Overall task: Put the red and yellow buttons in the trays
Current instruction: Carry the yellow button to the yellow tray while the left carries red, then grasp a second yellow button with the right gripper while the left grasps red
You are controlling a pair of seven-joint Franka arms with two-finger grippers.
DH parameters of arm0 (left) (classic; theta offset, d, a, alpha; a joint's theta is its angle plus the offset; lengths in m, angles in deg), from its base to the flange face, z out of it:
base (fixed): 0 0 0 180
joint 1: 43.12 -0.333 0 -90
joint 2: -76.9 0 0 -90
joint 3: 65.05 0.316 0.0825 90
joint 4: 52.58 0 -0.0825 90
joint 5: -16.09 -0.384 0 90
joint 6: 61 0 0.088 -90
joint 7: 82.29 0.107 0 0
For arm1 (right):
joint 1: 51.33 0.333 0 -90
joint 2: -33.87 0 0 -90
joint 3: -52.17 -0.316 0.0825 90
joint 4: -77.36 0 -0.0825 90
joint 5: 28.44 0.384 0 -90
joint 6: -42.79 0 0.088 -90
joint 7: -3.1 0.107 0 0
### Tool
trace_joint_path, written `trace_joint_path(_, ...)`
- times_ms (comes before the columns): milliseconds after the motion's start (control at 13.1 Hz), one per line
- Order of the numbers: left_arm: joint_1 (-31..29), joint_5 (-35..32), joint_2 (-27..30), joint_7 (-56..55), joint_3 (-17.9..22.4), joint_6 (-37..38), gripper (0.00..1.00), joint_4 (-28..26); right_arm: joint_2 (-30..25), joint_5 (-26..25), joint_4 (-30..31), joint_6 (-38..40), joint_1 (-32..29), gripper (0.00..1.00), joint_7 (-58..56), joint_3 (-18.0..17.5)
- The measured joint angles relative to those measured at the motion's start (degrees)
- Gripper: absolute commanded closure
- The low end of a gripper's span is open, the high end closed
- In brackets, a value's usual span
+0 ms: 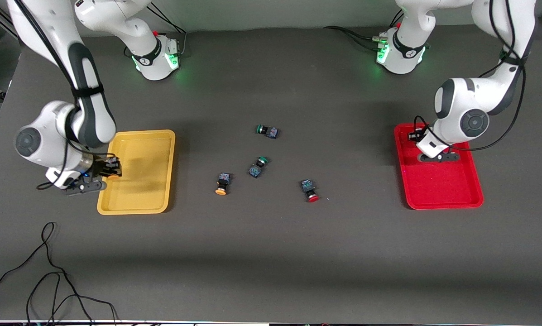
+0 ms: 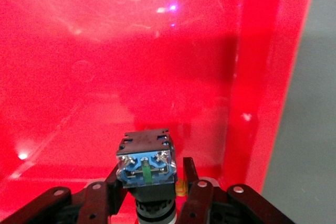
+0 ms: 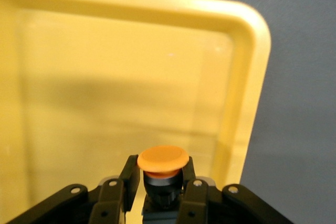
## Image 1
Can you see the aluminium frame rail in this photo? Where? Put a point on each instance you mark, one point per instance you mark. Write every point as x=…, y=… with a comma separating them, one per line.
x=3, y=25

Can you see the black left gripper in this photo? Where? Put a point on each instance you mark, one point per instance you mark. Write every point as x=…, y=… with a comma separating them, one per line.
x=418, y=135

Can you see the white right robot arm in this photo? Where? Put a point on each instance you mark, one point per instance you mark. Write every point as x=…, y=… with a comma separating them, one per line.
x=89, y=104

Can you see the yellow plastic tray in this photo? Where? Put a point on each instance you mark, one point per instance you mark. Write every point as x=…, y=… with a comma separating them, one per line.
x=137, y=181

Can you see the dark grey table cloth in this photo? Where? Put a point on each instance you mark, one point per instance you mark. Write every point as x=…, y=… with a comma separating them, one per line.
x=270, y=253

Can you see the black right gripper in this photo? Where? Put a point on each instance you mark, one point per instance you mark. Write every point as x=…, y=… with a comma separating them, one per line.
x=99, y=167

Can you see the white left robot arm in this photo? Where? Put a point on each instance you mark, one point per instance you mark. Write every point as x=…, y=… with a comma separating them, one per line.
x=470, y=113

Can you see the red plastic tray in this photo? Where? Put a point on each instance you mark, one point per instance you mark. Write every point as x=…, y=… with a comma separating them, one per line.
x=438, y=185

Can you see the green push button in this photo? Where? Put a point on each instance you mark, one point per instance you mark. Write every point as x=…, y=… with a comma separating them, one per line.
x=257, y=167
x=267, y=131

